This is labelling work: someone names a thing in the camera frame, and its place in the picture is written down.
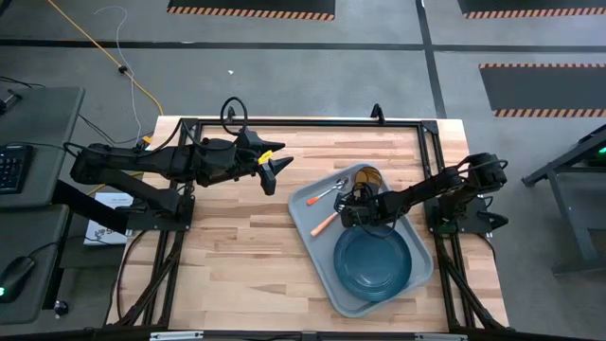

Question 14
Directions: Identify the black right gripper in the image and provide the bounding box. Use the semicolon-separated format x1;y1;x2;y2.
333;188;383;228

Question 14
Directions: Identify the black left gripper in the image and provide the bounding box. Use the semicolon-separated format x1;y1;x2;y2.
191;130;295;197

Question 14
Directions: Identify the spoon with orange handle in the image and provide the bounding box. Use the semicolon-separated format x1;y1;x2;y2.
306;176;350;206

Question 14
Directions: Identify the fork with orange handle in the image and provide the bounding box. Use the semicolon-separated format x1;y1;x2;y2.
310;210;341;238

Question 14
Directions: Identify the amber faceted cup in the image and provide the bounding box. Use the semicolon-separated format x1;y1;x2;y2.
353;165;384;191

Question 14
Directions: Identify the dark blue plate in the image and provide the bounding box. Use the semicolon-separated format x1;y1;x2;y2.
332;224;414;303

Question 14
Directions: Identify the grey plastic tray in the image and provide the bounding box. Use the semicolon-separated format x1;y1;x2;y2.
287;162;436;319

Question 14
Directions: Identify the black hazard striped floor mat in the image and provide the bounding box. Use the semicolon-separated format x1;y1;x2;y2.
456;0;606;21
478;62;606;119
166;0;337;23

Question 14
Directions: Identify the white printed booklet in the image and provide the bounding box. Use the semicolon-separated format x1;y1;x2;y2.
82;190;135;247

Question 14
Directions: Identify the grey desk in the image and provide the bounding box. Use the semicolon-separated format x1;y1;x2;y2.
0;85;87;327

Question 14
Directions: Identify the dark grey side table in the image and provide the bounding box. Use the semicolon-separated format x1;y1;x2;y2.
520;124;606;277

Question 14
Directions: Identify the black keyboard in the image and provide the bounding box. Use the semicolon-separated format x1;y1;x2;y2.
0;144;35;196

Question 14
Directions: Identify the black computer mouse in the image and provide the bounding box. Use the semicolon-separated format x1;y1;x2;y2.
0;255;37;305

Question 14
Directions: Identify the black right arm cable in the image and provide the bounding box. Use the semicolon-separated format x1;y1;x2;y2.
348;181;404;240

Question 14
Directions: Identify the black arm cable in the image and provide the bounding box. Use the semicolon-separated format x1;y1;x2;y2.
348;181;404;240
179;96;250;153

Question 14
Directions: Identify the black rig frame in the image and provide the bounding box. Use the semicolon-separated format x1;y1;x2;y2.
106;116;510;333

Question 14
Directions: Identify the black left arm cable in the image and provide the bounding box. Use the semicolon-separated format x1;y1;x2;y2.
179;96;250;153

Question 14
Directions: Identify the grey floor cable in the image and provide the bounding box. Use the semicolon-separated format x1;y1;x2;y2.
93;5;155;146

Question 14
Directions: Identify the yellow floor cable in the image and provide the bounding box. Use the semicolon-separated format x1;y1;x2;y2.
45;0;165;117

